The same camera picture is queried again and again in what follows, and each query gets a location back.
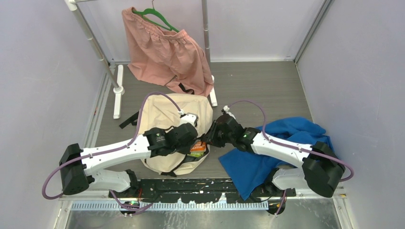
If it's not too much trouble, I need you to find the green treehouse paperback book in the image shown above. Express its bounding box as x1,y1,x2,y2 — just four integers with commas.
188,152,204,157

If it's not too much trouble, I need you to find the orange comic paperback book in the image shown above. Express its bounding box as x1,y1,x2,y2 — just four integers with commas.
190,141,207,153

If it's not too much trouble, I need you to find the beige canvas backpack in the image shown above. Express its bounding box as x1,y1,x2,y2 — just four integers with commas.
119,93,213,177

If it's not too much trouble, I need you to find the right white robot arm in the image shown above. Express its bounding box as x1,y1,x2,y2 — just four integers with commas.
202,114,348,198

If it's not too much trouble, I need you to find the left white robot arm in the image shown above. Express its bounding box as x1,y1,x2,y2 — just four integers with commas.
59,123,198,197

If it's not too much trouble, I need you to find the blue cloth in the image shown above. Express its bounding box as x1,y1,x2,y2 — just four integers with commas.
219,117,334,200

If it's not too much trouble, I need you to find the pink cloth garment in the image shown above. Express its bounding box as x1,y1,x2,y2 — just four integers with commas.
122,7,214,97

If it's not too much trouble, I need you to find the white clothes rack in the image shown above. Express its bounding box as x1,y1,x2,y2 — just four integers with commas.
64,0,218,119

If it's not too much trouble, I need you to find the green clothes hanger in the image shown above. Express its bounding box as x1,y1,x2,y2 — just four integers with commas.
131,0,180,32

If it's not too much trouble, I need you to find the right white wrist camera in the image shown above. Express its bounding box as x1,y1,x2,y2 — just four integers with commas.
222,105,236,119

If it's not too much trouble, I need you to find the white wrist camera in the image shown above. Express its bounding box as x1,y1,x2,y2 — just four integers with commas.
222,105,236,119
178,110,199,127

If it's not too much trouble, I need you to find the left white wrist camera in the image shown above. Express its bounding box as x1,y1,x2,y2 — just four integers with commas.
178,110,199,127

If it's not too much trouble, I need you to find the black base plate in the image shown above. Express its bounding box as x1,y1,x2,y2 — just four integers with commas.
115,178,283,204

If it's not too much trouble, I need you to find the white slotted cable duct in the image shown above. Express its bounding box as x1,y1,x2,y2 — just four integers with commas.
70,199,268,211

